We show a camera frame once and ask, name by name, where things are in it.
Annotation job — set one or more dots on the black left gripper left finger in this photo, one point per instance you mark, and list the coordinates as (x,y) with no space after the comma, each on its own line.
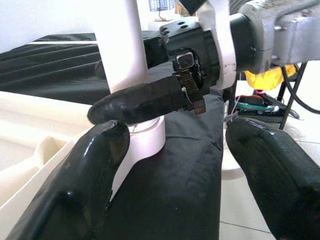
(75,187)

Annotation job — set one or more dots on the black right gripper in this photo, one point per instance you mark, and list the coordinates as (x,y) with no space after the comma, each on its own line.
(197,55)

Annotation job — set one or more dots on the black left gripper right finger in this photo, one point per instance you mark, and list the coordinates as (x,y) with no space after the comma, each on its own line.
(280,180)

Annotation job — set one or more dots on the white plastic table leg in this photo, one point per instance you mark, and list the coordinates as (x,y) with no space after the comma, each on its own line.
(122,45)

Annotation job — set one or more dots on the white plastic table top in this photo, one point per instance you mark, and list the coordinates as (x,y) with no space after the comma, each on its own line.
(37,120)

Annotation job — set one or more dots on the white round floor base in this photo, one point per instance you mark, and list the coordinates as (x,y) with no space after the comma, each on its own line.
(231,165)

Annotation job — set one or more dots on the green white tool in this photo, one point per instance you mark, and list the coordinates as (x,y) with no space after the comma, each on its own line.
(257,106)

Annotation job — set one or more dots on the black metal table leg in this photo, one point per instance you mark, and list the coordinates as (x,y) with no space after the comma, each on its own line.
(292,100)

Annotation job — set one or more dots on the white fabric strip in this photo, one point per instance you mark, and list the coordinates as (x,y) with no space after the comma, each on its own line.
(62,42)

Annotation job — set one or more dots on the yellow plastic bag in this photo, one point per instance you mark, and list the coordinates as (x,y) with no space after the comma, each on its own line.
(265,78)

